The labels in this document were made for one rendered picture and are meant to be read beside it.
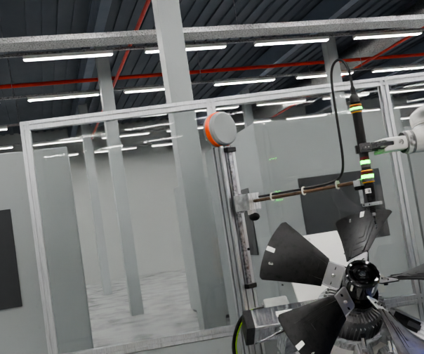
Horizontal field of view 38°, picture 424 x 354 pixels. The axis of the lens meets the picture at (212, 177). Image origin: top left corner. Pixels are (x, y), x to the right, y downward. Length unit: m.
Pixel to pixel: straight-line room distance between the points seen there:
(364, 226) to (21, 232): 2.03
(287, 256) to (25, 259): 1.83
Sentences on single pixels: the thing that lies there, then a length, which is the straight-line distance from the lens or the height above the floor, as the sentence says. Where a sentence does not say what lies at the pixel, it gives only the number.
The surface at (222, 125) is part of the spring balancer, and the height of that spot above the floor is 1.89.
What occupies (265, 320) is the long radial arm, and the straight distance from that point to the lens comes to 2.23.
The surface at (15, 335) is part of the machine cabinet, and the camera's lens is 3.69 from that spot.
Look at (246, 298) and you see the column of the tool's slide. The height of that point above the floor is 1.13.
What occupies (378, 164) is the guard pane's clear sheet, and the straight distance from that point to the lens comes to 3.06.
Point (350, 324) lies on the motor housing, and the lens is 2.28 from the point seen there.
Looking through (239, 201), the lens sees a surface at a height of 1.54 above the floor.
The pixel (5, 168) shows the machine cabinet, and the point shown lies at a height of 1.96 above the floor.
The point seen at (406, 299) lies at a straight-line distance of 3.08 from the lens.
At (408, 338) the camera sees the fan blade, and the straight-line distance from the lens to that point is 2.14.
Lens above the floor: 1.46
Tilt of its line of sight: 5 degrees up
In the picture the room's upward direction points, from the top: 9 degrees counter-clockwise
